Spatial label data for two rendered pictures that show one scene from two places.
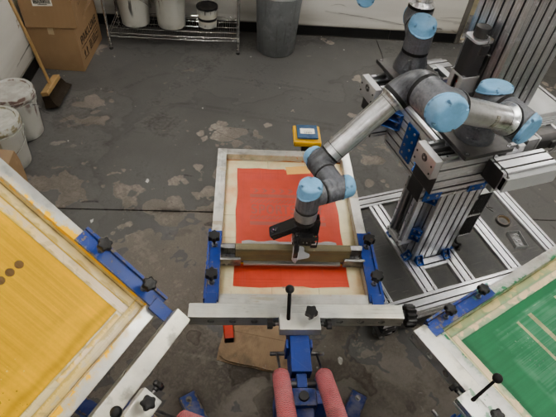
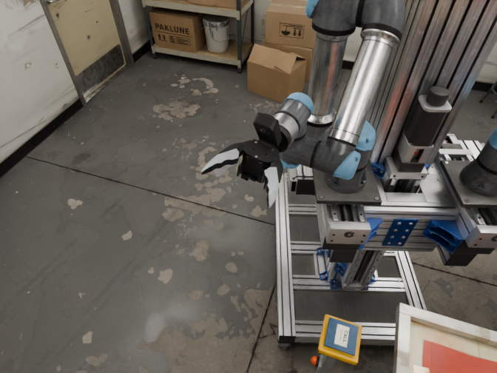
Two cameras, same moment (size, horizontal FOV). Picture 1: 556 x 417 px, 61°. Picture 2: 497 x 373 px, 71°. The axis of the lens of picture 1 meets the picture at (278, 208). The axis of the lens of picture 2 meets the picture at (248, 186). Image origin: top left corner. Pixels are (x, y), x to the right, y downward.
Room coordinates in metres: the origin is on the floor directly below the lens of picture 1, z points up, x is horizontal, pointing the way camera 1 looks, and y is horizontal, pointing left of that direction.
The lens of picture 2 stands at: (1.91, 0.43, 2.16)
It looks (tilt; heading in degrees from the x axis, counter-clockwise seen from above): 47 degrees down; 296
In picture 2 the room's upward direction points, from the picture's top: straight up
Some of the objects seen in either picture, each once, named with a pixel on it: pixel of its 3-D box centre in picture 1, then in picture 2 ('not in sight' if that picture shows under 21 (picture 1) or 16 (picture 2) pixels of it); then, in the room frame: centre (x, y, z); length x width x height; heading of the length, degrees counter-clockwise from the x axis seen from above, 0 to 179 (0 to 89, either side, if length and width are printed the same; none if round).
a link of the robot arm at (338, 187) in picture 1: (334, 185); not in sight; (1.10, -0.17, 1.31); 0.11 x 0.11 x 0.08; 28
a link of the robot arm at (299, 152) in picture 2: not in sight; (295, 148); (2.11, -0.26, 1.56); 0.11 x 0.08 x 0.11; 178
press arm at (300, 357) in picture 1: (299, 347); not in sight; (0.68, -0.11, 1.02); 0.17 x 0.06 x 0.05; 7
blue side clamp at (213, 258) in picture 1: (213, 267); not in sight; (0.97, 0.20, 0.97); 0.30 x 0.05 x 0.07; 7
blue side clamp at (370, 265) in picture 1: (368, 270); not in sight; (1.03, -0.35, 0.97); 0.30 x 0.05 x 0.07; 7
